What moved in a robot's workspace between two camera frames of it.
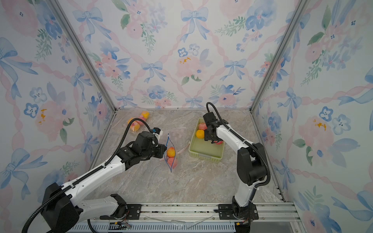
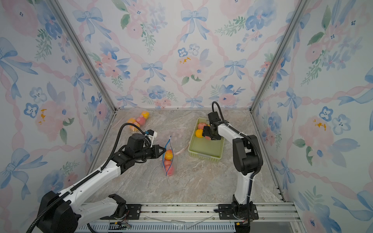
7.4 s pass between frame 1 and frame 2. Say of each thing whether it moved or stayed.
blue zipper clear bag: moved
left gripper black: stayed
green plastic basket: stayed
